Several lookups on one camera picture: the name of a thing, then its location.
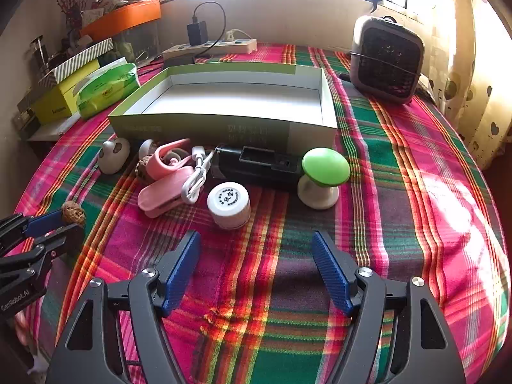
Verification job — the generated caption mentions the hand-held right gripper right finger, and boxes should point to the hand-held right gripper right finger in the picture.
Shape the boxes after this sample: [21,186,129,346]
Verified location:
[311,231,468,384]

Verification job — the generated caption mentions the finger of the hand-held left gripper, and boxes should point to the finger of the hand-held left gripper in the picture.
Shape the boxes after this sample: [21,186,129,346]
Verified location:
[0,223,85,284]
[0,209,68,244]

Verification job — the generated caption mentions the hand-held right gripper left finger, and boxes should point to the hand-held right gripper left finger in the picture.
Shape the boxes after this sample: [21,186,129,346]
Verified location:
[45,230,202,384]

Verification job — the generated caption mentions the brown walnut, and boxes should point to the brown walnut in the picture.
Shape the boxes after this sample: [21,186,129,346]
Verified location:
[135,158,155,180]
[61,201,86,228]

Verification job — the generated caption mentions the pink plastic clip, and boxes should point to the pink plastic clip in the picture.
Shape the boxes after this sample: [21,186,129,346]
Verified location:
[137,167,193,219]
[146,138,192,179]

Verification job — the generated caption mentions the white round jar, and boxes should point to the white round jar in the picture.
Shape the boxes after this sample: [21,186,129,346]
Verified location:
[207,183,252,230]

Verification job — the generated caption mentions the white usb plug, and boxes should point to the white usb plug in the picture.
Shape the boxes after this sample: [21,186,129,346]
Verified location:
[181,146,217,204]

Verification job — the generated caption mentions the white panda face massager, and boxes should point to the white panda face massager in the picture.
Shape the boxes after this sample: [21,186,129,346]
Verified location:
[98,138,132,175]

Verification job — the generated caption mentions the green mushroom shaped massager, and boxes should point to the green mushroom shaped massager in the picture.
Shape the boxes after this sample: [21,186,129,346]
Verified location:
[297,147,351,211]

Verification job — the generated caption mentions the small white mushroom massager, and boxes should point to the small white mushroom massager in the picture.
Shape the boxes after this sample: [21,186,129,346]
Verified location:
[138,139,158,161]

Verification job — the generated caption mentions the black rectangular device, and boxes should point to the black rectangular device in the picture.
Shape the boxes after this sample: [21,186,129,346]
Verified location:
[211,145,305,193]

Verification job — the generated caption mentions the green and white cardboard box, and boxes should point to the green and white cardboard box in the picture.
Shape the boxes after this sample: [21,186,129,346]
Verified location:
[107,63,339,155]

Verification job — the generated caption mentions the plaid blanket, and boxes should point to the plaid blanket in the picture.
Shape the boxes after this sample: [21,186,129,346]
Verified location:
[14,42,510,384]

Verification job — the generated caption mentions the yellow box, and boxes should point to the yellow box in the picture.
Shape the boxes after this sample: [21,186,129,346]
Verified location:
[30,58,100,124]

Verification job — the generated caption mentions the green tissue pack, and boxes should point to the green tissue pack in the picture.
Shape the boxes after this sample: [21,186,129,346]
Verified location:
[75,57,141,120]

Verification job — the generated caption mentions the grey striped box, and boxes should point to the grey striped box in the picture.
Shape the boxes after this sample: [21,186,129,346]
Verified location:
[38,38,115,86]

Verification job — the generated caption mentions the metal canister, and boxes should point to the metal canister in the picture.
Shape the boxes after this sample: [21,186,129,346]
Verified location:
[28,36,51,76]

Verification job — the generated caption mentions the orange lidded clear container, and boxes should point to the orange lidded clear container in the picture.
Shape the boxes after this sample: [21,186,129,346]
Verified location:
[78,0,163,65]

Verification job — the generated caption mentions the grey portable heater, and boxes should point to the grey portable heater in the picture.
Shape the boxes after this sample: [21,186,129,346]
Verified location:
[349,15,425,105]

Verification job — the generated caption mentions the white power strip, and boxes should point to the white power strip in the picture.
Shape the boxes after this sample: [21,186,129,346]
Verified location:
[162,39,257,61]

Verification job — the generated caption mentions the patterned cream curtain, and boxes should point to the patterned cream curtain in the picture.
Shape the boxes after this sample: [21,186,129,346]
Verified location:
[432,0,512,169]

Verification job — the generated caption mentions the black charger adapter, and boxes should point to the black charger adapter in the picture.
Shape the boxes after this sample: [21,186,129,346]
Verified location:
[187,21,209,46]

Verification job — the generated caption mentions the black charger cable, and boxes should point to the black charger cable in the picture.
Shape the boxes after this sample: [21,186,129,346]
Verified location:
[192,1,227,62]

